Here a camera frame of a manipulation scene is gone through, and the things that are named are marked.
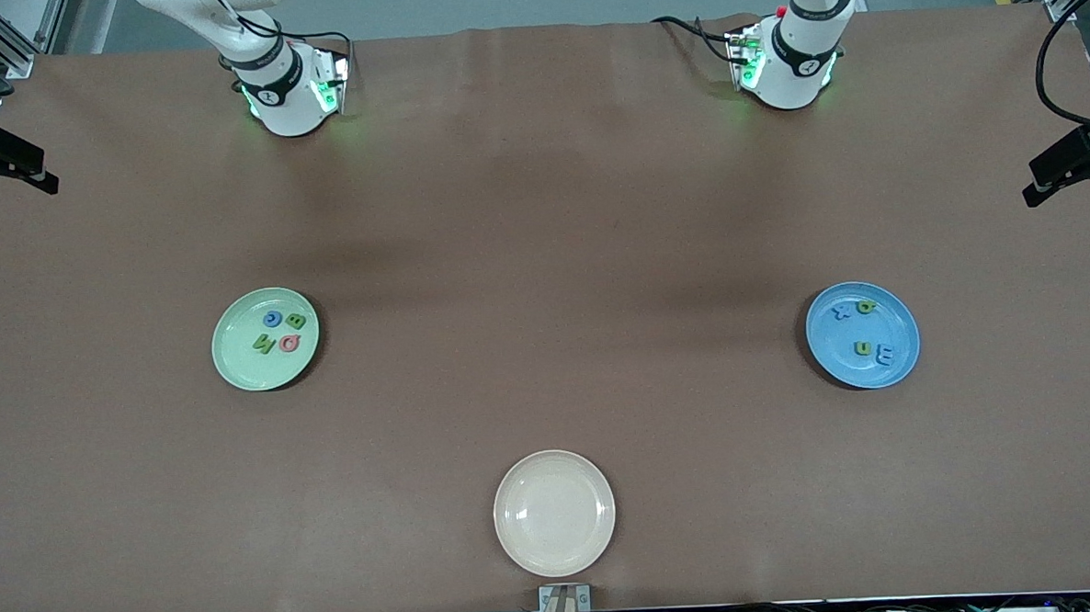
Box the blue round plate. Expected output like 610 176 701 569
803 278 923 393

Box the green round plate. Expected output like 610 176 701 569
209 286 324 395

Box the silver connector box green light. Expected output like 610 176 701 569
726 25 766 92

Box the brown table mat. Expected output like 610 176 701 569
0 0 1090 612

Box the beige round plate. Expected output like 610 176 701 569
491 447 619 582

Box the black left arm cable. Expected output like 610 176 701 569
1032 0 1090 136

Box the black base power cable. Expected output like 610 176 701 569
650 13 740 68

